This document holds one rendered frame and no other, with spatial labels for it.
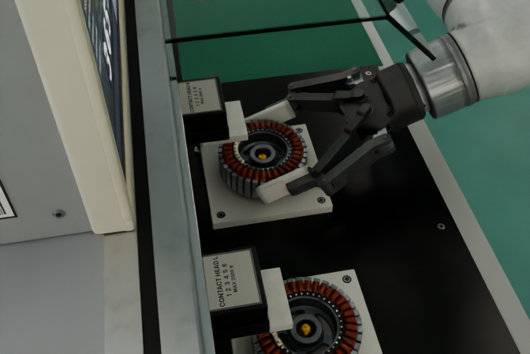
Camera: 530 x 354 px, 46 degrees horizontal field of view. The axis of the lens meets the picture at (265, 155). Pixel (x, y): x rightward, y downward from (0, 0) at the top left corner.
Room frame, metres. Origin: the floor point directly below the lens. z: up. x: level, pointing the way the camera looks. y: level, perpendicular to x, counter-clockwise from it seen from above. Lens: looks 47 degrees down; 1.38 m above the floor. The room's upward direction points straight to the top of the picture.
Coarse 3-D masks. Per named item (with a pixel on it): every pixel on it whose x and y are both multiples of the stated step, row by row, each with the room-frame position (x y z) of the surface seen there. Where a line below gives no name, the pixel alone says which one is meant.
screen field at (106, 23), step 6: (108, 18) 0.30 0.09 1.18; (108, 24) 0.29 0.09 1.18; (108, 30) 0.29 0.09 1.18; (108, 36) 0.28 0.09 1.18; (108, 42) 0.27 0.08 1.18; (108, 48) 0.27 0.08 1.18; (108, 54) 0.26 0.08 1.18; (108, 60) 0.26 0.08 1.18; (108, 66) 0.25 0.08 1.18; (108, 72) 0.25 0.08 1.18
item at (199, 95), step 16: (192, 80) 0.55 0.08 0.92; (208, 80) 0.55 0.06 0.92; (192, 96) 0.52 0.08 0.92; (208, 96) 0.52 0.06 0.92; (192, 112) 0.50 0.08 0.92; (208, 112) 0.50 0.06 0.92; (224, 112) 0.50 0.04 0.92; (240, 112) 0.54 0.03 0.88; (192, 128) 0.49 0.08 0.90; (208, 128) 0.50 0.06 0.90; (224, 128) 0.50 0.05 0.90; (240, 128) 0.52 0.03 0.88; (208, 144) 0.50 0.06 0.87
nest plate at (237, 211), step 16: (304, 128) 0.62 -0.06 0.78; (208, 160) 0.56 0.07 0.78; (208, 176) 0.53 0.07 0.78; (208, 192) 0.50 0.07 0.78; (224, 192) 0.50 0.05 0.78; (304, 192) 0.50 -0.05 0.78; (320, 192) 0.50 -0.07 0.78; (224, 208) 0.48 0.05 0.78; (240, 208) 0.48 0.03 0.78; (256, 208) 0.48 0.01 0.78; (272, 208) 0.48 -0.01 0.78; (288, 208) 0.48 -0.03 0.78; (304, 208) 0.48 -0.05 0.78; (320, 208) 0.48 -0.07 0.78; (224, 224) 0.45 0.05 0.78; (240, 224) 0.46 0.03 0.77
